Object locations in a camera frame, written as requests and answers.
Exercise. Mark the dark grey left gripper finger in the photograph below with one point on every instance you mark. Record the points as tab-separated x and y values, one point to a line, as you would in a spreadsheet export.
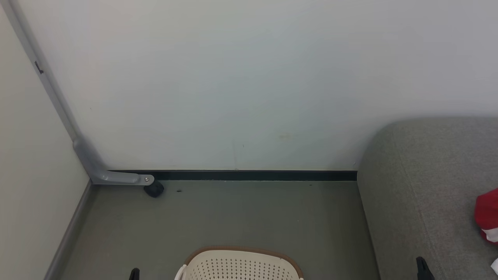
134	275

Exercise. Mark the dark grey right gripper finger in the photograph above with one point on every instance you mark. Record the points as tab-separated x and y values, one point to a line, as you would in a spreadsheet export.
425	272

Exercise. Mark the red garment with white striped band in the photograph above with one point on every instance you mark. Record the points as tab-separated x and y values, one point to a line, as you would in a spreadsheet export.
488	214

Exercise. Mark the beige perforated laundry basket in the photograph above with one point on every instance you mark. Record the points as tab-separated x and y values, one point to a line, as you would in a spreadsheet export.
241	266

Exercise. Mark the grey fabric sofa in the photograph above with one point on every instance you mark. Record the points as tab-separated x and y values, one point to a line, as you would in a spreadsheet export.
428	186

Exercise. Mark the black caster wheel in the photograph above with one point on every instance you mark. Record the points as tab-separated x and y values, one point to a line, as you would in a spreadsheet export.
155	189

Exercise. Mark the black baseboard strip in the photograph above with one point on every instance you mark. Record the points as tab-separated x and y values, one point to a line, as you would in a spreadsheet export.
253	175

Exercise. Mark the grey wall skirting strip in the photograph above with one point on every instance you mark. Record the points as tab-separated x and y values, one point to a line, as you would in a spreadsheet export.
66	237

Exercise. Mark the grey metal partition frame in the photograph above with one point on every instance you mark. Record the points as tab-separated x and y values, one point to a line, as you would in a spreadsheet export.
97	171

